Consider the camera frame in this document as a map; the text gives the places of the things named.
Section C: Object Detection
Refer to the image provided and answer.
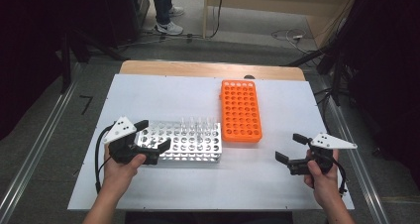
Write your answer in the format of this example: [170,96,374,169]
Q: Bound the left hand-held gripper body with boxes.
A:
[102,115,160,167]

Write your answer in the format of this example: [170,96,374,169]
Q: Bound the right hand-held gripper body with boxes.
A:
[286,132,359,176]

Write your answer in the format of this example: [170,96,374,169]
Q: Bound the silver metal test tube rack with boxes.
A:
[136,119,224,164]

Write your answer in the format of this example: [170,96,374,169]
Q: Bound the orange plastic test tube rack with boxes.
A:
[219,79,263,144]

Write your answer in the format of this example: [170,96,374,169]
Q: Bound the person's right hand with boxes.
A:
[303,148,341,210]

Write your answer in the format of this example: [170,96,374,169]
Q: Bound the person's left hand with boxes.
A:
[102,145,148,198]

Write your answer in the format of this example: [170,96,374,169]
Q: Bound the black metal stand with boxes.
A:
[59,27,128,94]
[285,42,353,108]

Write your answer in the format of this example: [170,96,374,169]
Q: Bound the black curtain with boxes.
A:
[330,0,420,188]
[0,0,127,141]

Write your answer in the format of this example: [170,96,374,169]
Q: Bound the dark equipment cabinet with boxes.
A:
[123,0,151,45]

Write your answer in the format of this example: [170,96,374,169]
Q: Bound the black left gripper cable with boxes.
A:
[94,124,115,195]

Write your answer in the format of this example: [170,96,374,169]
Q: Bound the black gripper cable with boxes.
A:
[94,124,115,195]
[331,158,350,196]

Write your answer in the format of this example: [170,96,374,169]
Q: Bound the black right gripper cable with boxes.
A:
[331,158,350,196]

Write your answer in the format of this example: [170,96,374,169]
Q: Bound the metal floor rail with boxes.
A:
[315,73,392,224]
[0,60,82,224]

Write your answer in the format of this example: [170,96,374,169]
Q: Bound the thin black cables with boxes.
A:
[313,87,333,107]

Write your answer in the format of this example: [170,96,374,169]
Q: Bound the black floor cables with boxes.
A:
[117,31,206,50]

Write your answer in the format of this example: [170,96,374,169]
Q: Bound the white floor cable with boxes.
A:
[270,28,306,47]

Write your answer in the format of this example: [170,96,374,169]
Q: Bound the black hanging cable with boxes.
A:
[207,0,227,40]

